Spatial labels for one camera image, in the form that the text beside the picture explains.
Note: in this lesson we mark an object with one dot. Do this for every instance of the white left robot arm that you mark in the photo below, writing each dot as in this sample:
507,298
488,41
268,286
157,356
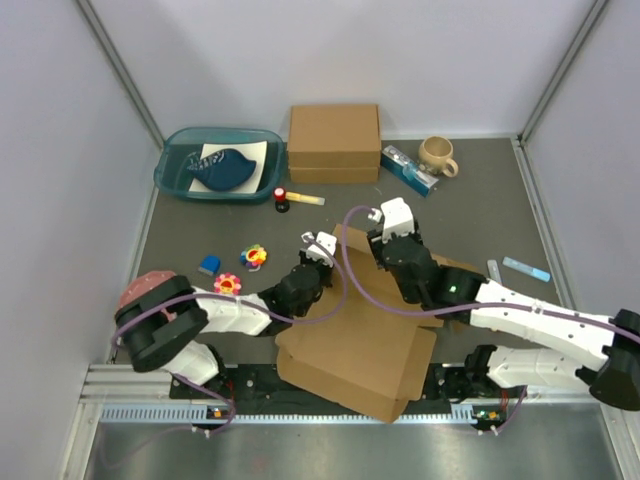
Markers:
162,313

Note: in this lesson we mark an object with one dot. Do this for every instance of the orange grey marker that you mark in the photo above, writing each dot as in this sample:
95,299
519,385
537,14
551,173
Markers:
493,270

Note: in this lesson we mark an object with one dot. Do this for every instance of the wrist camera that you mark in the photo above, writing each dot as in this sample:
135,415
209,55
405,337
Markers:
321,243
395,217

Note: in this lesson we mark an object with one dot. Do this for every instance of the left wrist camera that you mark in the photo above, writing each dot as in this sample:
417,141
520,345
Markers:
321,243

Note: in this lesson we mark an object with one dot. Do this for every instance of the white paper sheet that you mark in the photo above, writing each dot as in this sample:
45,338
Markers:
256,151

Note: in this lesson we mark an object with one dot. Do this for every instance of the teal plastic bin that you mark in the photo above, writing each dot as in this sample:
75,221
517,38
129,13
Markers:
170,175

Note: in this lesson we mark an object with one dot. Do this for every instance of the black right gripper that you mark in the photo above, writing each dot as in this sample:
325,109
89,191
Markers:
378,244

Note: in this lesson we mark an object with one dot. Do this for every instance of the blue toothbrush package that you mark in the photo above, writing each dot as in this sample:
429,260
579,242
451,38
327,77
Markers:
407,170

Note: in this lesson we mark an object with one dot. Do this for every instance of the beige ceramic mug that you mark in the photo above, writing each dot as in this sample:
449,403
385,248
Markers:
436,156

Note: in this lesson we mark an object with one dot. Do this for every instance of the yellow glue stick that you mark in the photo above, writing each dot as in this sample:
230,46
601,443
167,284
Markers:
305,199

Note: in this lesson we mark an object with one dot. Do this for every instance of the rainbow flower toy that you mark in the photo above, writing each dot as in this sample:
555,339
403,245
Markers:
253,257

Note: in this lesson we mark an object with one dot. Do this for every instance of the blue eraser block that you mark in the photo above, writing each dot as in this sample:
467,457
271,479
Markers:
210,265

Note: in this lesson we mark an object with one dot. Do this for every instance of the pink dotted plate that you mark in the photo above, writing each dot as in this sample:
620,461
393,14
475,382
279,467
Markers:
143,285

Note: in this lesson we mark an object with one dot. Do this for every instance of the brown cardboard box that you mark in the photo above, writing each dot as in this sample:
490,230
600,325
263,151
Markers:
361,345

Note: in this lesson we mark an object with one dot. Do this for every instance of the upper folded cardboard box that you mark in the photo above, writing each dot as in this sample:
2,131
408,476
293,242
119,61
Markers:
334,136

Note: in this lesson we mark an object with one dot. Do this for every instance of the light blue marker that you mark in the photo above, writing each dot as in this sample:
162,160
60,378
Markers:
526,269

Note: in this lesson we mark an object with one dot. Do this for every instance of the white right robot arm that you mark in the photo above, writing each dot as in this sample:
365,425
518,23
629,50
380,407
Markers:
595,353

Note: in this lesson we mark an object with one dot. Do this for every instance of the dark blue fish plate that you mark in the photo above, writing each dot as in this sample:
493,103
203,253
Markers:
223,170

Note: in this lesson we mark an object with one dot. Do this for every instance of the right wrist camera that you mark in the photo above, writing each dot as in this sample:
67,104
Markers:
395,217

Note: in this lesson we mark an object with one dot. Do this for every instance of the red black stamp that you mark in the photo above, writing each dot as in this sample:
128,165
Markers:
281,202

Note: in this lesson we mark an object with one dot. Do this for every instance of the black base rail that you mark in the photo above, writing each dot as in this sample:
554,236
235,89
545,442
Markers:
257,389

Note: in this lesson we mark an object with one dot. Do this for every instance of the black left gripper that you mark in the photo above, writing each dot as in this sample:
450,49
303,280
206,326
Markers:
327,269

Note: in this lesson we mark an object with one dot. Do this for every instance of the grey slotted cable duct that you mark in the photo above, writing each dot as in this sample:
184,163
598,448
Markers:
203,414

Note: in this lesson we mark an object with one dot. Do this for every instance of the pink flower toy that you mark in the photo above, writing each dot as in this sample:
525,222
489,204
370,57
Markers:
227,284

